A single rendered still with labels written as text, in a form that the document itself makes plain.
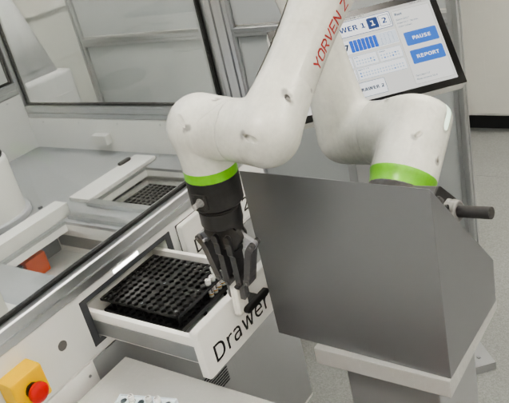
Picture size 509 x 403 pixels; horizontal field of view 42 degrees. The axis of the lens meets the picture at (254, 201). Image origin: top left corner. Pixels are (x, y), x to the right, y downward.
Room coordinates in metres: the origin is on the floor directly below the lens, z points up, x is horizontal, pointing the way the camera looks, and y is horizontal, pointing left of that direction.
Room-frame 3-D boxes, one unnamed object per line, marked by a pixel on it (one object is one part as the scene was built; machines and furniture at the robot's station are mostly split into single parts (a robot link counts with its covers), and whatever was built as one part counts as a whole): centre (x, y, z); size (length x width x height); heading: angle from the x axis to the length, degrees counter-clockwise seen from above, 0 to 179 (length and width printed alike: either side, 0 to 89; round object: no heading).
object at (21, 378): (1.02, 0.49, 0.88); 0.07 x 0.05 x 0.07; 141
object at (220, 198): (1.04, 0.06, 1.16); 0.12 x 0.09 x 0.06; 142
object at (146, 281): (1.23, 0.22, 0.87); 0.22 x 0.18 x 0.06; 51
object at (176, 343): (1.23, 0.23, 0.86); 0.40 x 0.26 x 0.06; 51
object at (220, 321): (1.10, 0.07, 0.87); 0.29 x 0.02 x 0.11; 141
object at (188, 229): (1.53, 0.10, 0.87); 0.29 x 0.02 x 0.11; 141
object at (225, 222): (1.05, 0.06, 1.09); 0.08 x 0.07 x 0.09; 52
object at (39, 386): (1.00, 0.47, 0.88); 0.04 x 0.03 x 0.04; 141
